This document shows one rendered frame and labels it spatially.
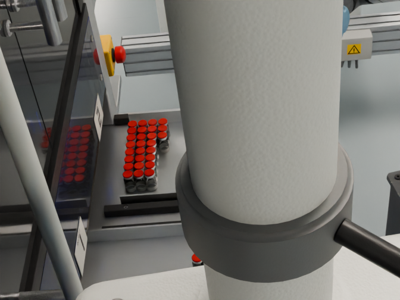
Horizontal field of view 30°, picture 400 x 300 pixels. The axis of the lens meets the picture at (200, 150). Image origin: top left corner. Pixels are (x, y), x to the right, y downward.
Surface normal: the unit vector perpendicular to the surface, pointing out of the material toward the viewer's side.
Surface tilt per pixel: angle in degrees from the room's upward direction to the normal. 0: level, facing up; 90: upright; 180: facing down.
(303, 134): 90
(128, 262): 0
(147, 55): 90
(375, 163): 0
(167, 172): 0
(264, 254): 90
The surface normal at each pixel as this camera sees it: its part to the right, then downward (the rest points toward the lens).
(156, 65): 0.01, 0.68
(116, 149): -0.10, -0.73
